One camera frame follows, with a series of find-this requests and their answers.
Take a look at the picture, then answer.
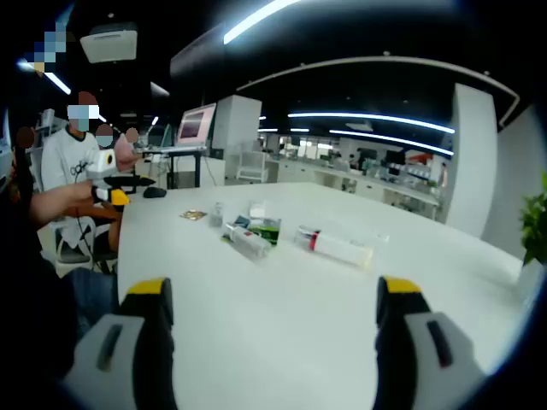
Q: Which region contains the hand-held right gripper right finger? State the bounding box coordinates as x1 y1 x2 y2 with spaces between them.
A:
374 275 492 410

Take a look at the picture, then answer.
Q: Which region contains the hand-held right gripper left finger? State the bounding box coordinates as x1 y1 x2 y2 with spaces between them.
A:
63 276 179 410

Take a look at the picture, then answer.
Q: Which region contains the white skincare tube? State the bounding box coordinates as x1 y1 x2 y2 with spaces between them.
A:
361 231 391 247

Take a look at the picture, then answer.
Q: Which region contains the white bottle red collar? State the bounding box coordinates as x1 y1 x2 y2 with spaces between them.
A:
293 225 376 271

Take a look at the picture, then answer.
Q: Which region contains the green landscape skincare sachet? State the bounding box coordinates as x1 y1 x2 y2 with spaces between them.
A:
232 214 283 248

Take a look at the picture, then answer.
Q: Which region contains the person's left hand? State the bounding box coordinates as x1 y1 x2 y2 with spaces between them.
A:
63 180 97 214

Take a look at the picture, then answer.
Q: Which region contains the black-legged standing desk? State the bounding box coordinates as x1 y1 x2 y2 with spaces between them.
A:
139 143 209 190

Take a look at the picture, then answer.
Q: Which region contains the person's blue jeans leg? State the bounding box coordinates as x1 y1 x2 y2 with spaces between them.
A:
68 268 121 338

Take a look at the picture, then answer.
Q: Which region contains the white chair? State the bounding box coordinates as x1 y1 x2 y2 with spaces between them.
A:
50 215 119 274

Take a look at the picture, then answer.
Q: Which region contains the pink-framed monitor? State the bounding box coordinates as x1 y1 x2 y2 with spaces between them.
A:
176 103 218 147

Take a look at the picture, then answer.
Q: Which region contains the white ceiling air conditioner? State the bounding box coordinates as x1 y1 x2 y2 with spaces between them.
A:
79 23 139 64

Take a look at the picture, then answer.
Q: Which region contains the green potted plant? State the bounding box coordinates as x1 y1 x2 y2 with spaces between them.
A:
515 170 547 300

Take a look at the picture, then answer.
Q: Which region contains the row of white counters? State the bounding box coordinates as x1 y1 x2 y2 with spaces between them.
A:
273 157 441 219

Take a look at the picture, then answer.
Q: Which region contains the long ceiling light strip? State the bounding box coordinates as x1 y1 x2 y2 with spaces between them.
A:
223 0 303 45

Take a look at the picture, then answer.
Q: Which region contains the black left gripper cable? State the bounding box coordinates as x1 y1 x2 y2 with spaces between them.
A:
74 204 96 274

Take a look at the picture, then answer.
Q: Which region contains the white wire rack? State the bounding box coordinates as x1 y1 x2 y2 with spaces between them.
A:
236 149 269 181

